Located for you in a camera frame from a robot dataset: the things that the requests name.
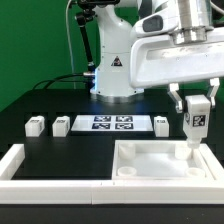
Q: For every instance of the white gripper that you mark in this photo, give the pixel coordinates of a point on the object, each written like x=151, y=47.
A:
x=157, y=61

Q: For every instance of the white square table top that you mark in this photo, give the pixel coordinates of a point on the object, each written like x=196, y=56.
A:
x=158, y=160

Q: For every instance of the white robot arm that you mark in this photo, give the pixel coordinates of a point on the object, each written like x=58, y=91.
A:
x=173, y=42

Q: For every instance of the white U-shaped obstacle fence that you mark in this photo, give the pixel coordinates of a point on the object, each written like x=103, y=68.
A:
x=118, y=191

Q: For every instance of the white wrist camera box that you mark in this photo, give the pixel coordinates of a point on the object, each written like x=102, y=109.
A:
x=153, y=25

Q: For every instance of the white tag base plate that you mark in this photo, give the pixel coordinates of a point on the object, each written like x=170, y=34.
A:
x=112, y=123

